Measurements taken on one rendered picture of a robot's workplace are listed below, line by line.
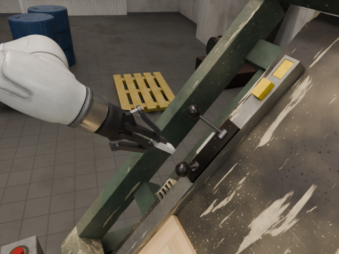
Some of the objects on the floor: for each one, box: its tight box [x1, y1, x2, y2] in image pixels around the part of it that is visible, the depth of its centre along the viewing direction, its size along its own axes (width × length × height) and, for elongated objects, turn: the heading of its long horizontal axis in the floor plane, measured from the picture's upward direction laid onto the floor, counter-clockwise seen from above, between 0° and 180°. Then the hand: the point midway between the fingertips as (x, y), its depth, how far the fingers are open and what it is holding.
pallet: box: [113, 72, 175, 112], centre depth 391 cm, size 121×84×11 cm
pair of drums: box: [8, 5, 76, 67], centre depth 430 cm, size 79×129×97 cm, turn 12°
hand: (163, 145), depth 69 cm, fingers closed
